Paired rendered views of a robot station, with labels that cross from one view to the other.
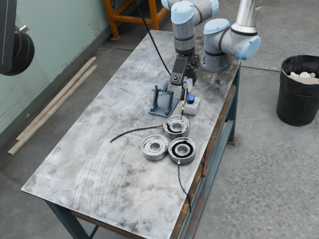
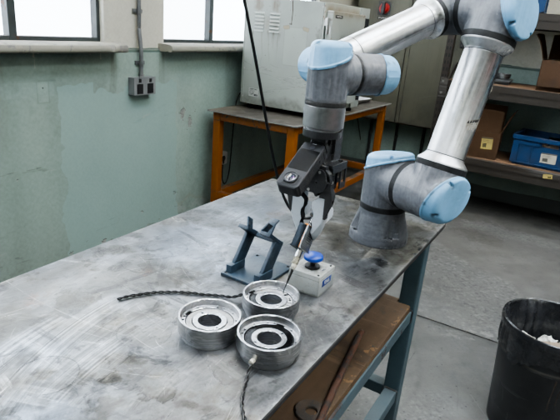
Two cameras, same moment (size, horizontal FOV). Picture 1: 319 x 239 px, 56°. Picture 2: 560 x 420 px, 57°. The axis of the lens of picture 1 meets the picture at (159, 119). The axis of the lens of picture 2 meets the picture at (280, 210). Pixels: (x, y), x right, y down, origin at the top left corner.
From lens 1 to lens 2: 0.42 m
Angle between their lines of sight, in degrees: 25
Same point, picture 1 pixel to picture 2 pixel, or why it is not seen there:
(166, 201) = not seen: outside the picture
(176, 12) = (318, 44)
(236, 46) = (422, 189)
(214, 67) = (374, 237)
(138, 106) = (205, 262)
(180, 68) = (304, 163)
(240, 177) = not seen: outside the picture
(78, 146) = (45, 292)
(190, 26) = (339, 79)
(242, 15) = (441, 134)
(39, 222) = not seen: outside the picture
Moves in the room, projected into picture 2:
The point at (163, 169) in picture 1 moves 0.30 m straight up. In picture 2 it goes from (212, 370) to (220, 183)
